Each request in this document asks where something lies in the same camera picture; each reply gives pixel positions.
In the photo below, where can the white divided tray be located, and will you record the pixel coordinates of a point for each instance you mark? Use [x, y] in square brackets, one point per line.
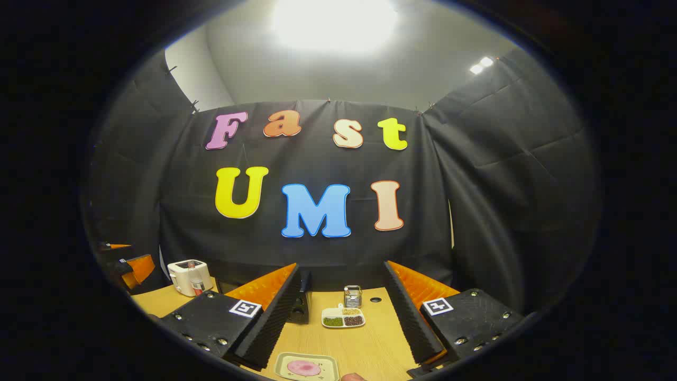
[329, 313]

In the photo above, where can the small bottle with red label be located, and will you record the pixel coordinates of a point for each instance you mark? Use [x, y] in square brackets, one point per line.
[197, 283]

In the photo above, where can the black electric oven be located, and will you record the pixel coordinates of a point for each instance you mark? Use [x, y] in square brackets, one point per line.
[304, 296]

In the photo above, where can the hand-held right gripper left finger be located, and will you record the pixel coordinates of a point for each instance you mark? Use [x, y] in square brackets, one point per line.
[275, 312]

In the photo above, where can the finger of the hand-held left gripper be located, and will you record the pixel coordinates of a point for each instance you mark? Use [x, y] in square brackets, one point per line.
[113, 248]
[140, 270]

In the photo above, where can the pink ham slice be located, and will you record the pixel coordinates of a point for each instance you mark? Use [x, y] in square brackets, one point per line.
[303, 368]

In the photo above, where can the small ceiling lights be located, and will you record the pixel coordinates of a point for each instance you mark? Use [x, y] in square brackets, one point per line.
[481, 64]

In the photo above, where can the green mung beans pile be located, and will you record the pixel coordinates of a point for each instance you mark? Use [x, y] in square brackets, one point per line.
[333, 321]

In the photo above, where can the cream square plate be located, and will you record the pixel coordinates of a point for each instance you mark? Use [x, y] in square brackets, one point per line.
[328, 362]

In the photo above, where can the dark red beans pile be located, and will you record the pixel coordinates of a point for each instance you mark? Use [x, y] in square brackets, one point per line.
[353, 320]

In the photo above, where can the large ceiling light panel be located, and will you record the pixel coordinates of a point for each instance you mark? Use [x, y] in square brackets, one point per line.
[333, 24]

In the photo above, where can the white toaster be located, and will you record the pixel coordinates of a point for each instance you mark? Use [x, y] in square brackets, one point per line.
[179, 278]

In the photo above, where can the yellow soybeans pile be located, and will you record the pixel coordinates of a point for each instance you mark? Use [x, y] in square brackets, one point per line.
[351, 311]

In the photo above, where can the black backdrop cloth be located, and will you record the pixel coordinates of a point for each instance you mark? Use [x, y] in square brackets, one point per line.
[317, 159]

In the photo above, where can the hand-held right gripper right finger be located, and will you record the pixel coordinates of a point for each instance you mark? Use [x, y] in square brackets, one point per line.
[410, 312]

